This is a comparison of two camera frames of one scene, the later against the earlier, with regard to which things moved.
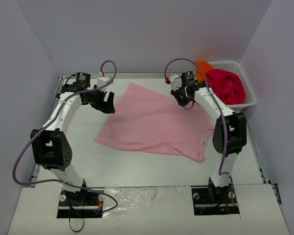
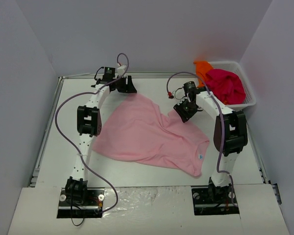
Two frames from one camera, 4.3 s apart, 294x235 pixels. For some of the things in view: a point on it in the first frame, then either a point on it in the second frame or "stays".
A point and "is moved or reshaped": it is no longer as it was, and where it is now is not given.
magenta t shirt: x=227 y=85 stays
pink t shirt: x=146 y=120 is moved or reshaped
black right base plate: x=214 y=200 stays
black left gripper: x=98 y=100 to x=124 y=84
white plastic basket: x=250 y=99 stays
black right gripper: x=182 y=95 to x=185 y=108
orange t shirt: x=206 y=66 stays
